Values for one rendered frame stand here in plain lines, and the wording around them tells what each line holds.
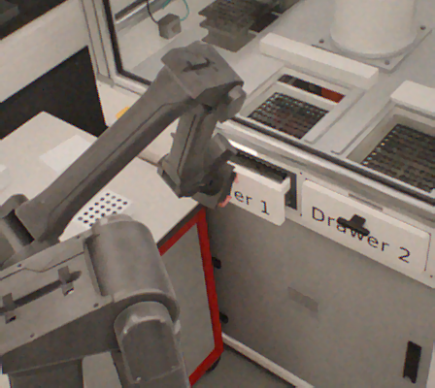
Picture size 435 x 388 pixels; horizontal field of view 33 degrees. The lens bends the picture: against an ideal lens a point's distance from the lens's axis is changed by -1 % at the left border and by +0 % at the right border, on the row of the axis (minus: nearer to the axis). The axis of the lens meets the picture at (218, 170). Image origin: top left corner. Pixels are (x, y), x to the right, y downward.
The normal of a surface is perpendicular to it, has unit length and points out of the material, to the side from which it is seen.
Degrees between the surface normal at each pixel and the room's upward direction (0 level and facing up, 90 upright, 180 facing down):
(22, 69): 90
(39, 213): 47
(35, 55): 90
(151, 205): 0
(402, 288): 90
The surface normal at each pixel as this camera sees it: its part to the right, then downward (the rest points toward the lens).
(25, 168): -0.08, -0.74
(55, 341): 0.32, 0.62
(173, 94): -0.27, -0.03
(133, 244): 0.22, -0.79
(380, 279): -0.62, 0.56
